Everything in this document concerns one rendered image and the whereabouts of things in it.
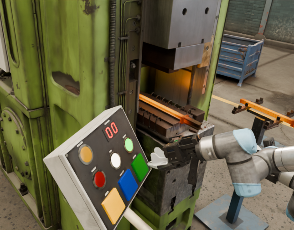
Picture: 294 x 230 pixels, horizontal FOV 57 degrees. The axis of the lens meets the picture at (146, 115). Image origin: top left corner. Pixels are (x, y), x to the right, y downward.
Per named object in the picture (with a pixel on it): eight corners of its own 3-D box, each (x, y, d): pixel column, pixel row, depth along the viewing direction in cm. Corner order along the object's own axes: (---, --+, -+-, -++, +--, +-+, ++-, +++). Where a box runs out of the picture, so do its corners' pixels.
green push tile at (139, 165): (149, 169, 101) (141, 153, 99) (141, 181, 94) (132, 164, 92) (145, 170, 101) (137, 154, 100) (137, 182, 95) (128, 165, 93)
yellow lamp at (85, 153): (96, 160, 77) (95, 147, 75) (81, 166, 74) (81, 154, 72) (90, 155, 79) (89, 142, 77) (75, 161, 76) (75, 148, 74)
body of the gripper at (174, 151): (167, 137, 92) (199, 129, 86) (176, 159, 94) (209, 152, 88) (159, 148, 86) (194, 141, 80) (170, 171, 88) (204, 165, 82)
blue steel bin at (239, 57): (256, 76, 532) (265, 39, 499) (241, 86, 475) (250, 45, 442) (202, 62, 595) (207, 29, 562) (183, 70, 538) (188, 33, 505)
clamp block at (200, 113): (203, 121, 151) (205, 111, 148) (194, 126, 146) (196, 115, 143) (187, 113, 159) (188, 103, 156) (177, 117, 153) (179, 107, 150)
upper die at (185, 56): (201, 63, 127) (204, 43, 123) (173, 70, 115) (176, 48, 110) (141, 44, 153) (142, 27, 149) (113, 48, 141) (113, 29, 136)
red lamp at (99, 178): (109, 184, 79) (109, 172, 77) (95, 191, 76) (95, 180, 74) (102, 179, 81) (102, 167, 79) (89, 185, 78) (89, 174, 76)
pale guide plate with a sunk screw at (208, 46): (208, 65, 155) (214, 35, 147) (199, 68, 149) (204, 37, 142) (205, 64, 156) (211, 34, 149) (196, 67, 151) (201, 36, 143)
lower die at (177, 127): (190, 128, 144) (193, 114, 140) (165, 140, 131) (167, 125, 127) (138, 101, 170) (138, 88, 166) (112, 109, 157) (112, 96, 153)
